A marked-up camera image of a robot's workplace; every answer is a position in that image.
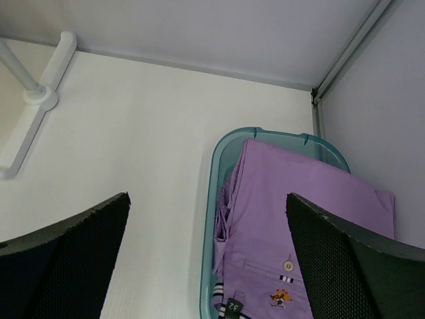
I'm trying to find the white clothes rack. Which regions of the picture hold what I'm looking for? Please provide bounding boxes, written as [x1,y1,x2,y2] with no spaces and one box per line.
[1,31,77,179]

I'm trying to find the purple trousers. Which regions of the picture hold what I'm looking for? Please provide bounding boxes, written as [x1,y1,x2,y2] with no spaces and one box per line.
[211,140,394,318]

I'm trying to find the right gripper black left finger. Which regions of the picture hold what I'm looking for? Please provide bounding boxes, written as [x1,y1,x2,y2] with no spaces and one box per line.
[1,193,131,318]

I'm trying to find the teal transparent plastic basin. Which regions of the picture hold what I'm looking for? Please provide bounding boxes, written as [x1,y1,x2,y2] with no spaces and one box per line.
[199,127,351,319]

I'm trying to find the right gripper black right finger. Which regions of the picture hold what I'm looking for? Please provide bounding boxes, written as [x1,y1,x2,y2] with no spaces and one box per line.
[286,193,424,318]

